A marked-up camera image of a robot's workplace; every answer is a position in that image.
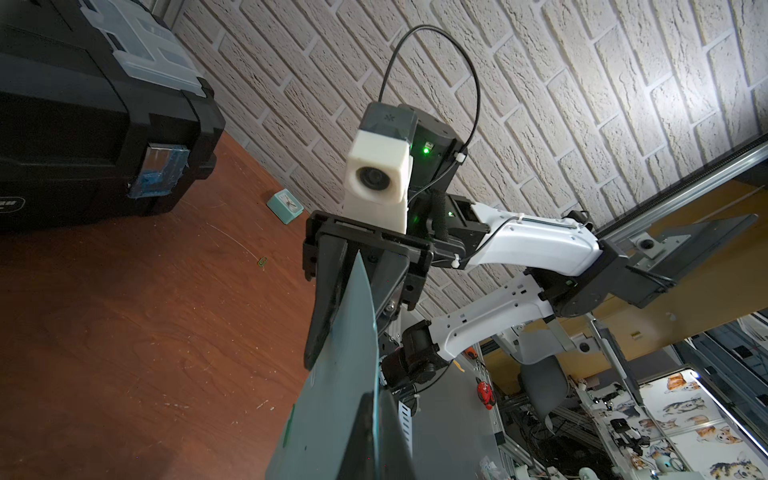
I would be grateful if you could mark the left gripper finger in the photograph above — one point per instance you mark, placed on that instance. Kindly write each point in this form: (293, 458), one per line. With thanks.
(393, 457)

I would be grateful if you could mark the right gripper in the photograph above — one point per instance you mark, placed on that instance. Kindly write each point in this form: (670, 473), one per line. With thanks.
(395, 267)

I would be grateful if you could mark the light blue paper sheet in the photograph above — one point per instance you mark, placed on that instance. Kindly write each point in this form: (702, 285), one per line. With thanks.
(343, 381)

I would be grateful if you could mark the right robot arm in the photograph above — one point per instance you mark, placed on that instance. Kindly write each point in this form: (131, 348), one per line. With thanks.
(568, 271)

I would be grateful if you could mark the small teal alarm clock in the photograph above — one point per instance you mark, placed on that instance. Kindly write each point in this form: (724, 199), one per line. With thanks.
(285, 206)

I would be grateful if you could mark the black plastic toolbox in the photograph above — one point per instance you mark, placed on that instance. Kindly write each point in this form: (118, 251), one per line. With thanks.
(103, 114)

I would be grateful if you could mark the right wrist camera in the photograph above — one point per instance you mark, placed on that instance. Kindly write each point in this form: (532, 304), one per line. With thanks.
(378, 167)

